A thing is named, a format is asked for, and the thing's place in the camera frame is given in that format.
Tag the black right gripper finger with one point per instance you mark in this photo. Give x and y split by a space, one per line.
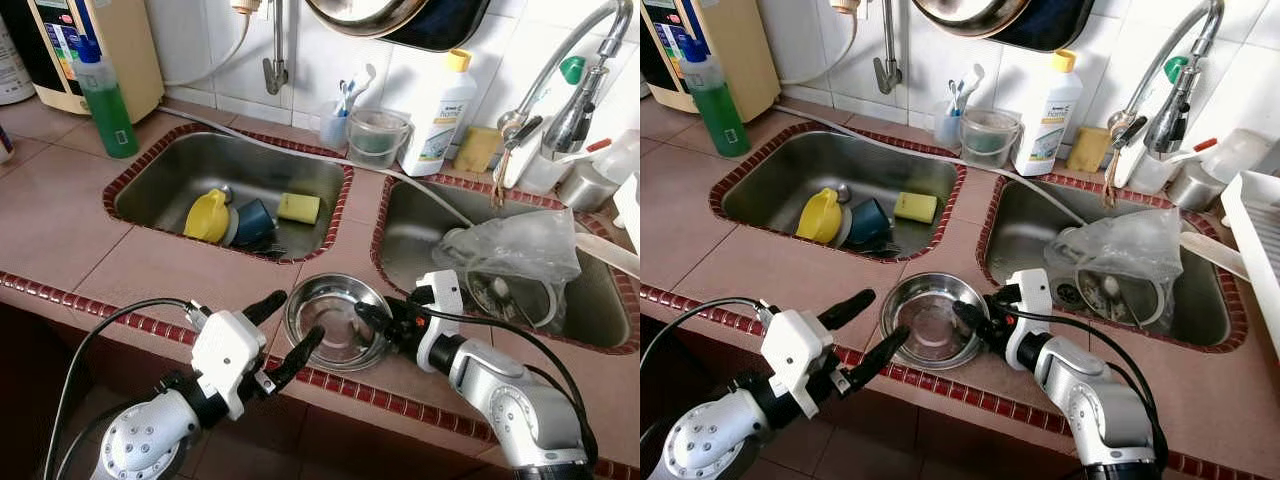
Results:
974 315
377 315

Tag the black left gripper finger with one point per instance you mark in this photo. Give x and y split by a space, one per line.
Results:
266 308
848 308
880 358
298 358

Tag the steel bowl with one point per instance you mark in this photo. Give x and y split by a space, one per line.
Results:
330 330
930 330

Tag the blue mug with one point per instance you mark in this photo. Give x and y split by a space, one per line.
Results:
253 225
868 224

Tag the yellow plastic bowl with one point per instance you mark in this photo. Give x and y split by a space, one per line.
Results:
818 218
207 218

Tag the metal spoon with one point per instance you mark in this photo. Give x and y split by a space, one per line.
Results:
844 192
496 290
225 192
1110 290

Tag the dark metal utensil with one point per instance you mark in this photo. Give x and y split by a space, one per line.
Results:
888 249
270 251

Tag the steel sink basin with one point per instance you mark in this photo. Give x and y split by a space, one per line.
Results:
790 165
1020 235
410 230
180 165

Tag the bright yellow sponge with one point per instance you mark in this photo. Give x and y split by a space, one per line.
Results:
915 207
299 208

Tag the steel pot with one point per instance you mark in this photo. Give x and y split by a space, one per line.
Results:
540 300
1150 300

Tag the clear plastic bag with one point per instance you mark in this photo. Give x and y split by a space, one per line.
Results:
520 245
1125 245

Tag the brown twine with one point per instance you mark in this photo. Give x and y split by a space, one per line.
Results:
1110 175
500 175

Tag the clear plastic pail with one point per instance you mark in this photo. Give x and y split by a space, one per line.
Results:
992 140
380 140

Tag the mustard yellow sponge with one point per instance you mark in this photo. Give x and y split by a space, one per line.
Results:
1088 150
478 150

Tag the translucent toothbrush cup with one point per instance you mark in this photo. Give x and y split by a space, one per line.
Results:
948 128
335 128

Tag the white utensil holder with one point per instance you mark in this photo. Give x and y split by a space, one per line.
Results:
535 170
1148 172

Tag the white detergent bottle yellow cap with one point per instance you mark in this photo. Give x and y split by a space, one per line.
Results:
1047 125
437 125

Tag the beige paddle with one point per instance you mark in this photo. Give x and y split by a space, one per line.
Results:
1215 255
610 255

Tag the steel cup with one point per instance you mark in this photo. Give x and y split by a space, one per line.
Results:
585 188
1195 188

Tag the blue toothbrush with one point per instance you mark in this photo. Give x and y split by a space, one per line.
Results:
345 95
957 95

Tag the green dish soap bottle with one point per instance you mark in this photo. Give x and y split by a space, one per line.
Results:
110 120
718 120

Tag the white plastic tray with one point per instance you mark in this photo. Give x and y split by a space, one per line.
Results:
628 210
1255 250

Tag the chrome gooseneck faucet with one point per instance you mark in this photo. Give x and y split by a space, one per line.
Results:
1170 120
575 115

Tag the beige water filter appliance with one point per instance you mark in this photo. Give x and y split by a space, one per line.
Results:
745 50
125 50

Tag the black hanging pan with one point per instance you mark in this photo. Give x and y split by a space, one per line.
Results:
455 25
1065 25

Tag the white bottle green cap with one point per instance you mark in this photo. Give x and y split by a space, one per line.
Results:
1177 68
572 68

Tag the steel hanging pan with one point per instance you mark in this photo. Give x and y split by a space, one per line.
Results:
970 12
360 12

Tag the small white cup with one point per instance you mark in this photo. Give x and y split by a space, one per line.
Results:
6 145

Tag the white plastic jar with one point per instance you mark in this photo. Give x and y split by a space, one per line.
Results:
15 65

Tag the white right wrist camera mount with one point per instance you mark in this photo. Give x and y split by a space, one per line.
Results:
445 320
1030 320

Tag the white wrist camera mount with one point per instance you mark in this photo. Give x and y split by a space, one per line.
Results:
795 355
1030 320
445 320
225 355

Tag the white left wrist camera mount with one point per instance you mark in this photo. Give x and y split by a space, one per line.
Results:
795 355
225 355

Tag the metal wall tap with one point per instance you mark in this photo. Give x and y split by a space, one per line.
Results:
275 70
887 70

